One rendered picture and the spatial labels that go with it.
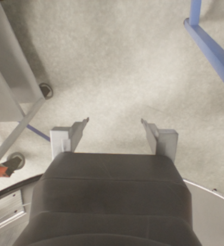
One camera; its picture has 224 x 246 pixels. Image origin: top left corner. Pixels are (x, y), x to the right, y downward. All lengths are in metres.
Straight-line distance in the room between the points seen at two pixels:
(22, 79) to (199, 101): 0.96
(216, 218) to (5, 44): 1.04
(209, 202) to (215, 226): 0.07
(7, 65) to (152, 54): 0.71
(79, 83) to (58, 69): 0.13
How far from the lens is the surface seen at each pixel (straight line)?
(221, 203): 0.66
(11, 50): 0.97
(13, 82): 1.06
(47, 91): 1.08
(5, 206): 0.78
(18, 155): 1.77
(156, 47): 0.91
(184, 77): 0.99
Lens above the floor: 0.87
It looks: 48 degrees down
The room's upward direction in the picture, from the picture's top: 167 degrees counter-clockwise
